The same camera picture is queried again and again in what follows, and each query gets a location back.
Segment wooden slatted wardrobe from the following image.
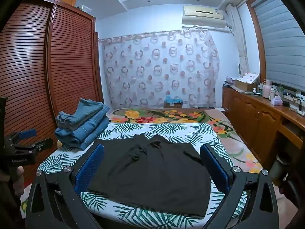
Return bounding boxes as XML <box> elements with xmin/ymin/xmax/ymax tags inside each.
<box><xmin>0</xmin><ymin>0</ymin><xmax>103</xmax><ymax>191</ymax></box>

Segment small cardboard box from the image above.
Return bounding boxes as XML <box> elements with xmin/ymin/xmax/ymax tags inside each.
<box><xmin>164</xmin><ymin>101</ymin><xmax>183</xmax><ymax>109</ymax></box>

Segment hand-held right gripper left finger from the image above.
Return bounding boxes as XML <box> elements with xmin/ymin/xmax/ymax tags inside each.
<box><xmin>25</xmin><ymin>144</ymin><xmax>105</xmax><ymax>229</ymax></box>

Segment pink thermos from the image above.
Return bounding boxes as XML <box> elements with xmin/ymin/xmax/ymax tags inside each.
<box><xmin>263</xmin><ymin>80</ymin><xmax>272</xmax><ymax>99</ymax></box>

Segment person's left hand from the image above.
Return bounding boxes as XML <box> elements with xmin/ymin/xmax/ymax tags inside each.
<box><xmin>10</xmin><ymin>166</ymin><xmax>25</xmax><ymax>197</ymax></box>

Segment person's left forearm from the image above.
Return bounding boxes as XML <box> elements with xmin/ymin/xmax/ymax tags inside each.
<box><xmin>0</xmin><ymin>169</ymin><xmax>24</xmax><ymax>222</ymax></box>

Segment tied window curtain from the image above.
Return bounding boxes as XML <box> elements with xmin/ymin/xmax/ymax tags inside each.
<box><xmin>225</xmin><ymin>3</ymin><xmax>249</xmax><ymax>75</ymax></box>

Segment floral blanket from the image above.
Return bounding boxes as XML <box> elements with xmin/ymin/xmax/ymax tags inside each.
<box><xmin>20</xmin><ymin>108</ymin><xmax>265</xmax><ymax>220</ymax></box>

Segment open cardboard box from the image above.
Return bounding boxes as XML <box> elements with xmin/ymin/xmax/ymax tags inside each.
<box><xmin>235</xmin><ymin>73</ymin><xmax>260</xmax><ymax>92</ymax></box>

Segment long wooden cabinet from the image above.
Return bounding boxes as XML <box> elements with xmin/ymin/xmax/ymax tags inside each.
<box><xmin>222</xmin><ymin>86</ymin><xmax>305</xmax><ymax>186</ymax></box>

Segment pink tissue pack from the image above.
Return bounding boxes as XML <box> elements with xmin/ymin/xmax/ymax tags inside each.
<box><xmin>270</xmin><ymin>95</ymin><xmax>283</xmax><ymax>106</ymax></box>

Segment grey cylindrical bin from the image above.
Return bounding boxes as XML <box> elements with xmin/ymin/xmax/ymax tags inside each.
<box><xmin>269</xmin><ymin>159</ymin><xmax>286</xmax><ymax>184</ymax></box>

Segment wall air conditioner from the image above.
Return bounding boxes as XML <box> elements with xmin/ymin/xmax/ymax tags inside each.
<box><xmin>182</xmin><ymin>5</ymin><xmax>224</xmax><ymax>21</ymax></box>

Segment blue cloth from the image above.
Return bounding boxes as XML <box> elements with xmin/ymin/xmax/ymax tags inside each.
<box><xmin>165</xmin><ymin>95</ymin><xmax>183</xmax><ymax>103</ymax></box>

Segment grey window blind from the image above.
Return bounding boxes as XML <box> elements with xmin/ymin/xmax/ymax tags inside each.
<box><xmin>251</xmin><ymin>0</ymin><xmax>305</xmax><ymax>91</ymax></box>

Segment green leaf print blanket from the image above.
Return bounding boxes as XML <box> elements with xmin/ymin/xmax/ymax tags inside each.
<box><xmin>37</xmin><ymin>122</ymin><xmax>250</xmax><ymax>229</ymax></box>

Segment black pants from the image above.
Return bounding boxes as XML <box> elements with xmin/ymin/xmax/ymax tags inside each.
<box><xmin>87</xmin><ymin>134</ymin><xmax>211</xmax><ymax>217</ymax></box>

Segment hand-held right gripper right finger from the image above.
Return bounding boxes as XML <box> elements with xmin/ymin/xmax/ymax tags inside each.
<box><xmin>200</xmin><ymin>144</ymin><xmax>279</xmax><ymax>229</ymax></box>

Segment ring patterned curtain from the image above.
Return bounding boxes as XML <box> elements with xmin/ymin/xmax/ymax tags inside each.
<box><xmin>99</xmin><ymin>29</ymin><xmax>221</xmax><ymax>110</ymax></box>

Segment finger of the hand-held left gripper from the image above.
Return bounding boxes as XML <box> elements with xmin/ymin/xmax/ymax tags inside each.
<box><xmin>5</xmin><ymin>129</ymin><xmax>38</xmax><ymax>144</ymax></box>
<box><xmin>14</xmin><ymin>138</ymin><xmax>53</xmax><ymax>153</ymax></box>

